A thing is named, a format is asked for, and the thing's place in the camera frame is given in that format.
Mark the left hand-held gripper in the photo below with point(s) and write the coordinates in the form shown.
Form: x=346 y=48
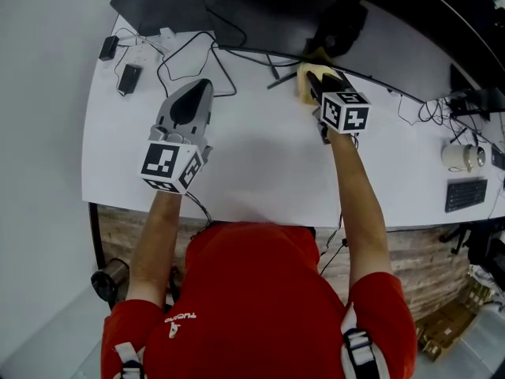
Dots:
x=173 y=164

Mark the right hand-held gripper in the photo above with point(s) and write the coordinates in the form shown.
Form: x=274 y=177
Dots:
x=347 y=113

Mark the yellow cloth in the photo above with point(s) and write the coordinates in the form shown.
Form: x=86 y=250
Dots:
x=303 y=83

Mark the black curved computer monitor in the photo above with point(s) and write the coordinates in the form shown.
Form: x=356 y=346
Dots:
x=284 y=18

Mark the person's right forearm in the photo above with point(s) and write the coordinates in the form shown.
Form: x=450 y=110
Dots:
x=359 y=211

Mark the person's left forearm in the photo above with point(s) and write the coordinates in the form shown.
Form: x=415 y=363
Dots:
x=154 y=243

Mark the black monitor stand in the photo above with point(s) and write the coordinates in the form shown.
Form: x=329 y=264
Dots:
x=479 y=99

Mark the black pen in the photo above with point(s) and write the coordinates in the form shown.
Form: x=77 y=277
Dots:
x=282 y=80

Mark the large black power adapter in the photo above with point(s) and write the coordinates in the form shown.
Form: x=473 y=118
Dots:
x=129 y=79

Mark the metal trash can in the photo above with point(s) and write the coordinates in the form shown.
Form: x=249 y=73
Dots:
x=108 y=276

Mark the small black power adapter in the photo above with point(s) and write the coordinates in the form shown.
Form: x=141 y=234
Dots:
x=108 y=48

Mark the black laptop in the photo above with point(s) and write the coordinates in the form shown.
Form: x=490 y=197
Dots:
x=165 y=10

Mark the white mug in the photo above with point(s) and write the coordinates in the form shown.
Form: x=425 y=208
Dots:
x=459 y=157

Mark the red shirt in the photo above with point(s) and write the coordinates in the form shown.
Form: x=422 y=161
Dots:
x=252 y=298

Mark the black keyboard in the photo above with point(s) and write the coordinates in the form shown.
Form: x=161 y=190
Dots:
x=466 y=196

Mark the black office chair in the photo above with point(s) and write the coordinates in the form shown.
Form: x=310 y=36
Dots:
x=483 y=247

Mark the cardboard boxes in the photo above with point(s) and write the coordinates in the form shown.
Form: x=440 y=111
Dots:
x=453 y=322

